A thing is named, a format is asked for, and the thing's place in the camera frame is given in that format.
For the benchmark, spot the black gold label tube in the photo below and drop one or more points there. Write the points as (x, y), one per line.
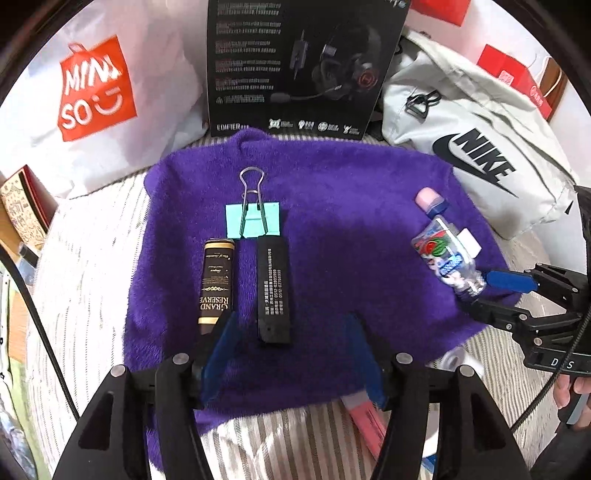
(216, 289)

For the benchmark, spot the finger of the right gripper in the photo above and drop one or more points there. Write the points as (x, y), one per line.
(511, 281)
(495, 314)

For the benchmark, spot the black headset box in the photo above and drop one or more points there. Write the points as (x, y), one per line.
(312, 68)

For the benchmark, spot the large red gift bag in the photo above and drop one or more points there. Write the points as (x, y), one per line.
(451, 11)

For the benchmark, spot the white blue label bottle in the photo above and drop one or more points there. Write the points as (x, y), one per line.
(429, 455)

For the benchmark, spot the grey Nike bag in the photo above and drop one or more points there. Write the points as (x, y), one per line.
(503, 152)

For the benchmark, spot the pink highlighter pen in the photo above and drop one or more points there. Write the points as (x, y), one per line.
(368, 420)

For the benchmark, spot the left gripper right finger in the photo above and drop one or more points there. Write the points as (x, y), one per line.
(371, 360)

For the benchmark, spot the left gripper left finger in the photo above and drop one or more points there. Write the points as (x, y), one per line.
(211, 356)

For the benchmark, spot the white Miniso plastic bag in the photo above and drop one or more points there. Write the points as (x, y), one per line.
(113, 91)

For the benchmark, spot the striped grey bed quilt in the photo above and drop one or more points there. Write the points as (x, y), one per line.
(86, 270)

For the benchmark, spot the black rectangular stick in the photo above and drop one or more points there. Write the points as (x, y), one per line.
(273, 290)

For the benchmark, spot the red Haidilao paper bag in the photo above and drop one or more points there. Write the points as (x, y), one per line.
(513, 73)

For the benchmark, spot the pink blue eraser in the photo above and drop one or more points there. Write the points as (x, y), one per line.
(431, 202)

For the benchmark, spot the person's right hand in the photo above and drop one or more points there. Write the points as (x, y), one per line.
(563, 386)

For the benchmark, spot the teal binder clip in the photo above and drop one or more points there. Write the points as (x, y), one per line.
(252, 217)

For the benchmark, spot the small white tape roll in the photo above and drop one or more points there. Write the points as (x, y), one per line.
(459, 356)

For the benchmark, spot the clear pill bottle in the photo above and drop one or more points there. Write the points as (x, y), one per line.
(440, 247)

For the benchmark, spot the purple towel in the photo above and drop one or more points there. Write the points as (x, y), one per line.
(349, 215)

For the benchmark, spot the patterned notebook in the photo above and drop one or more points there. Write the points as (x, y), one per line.
(30, 207)

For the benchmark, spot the white usb charger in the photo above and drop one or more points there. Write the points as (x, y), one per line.
(469, 242)

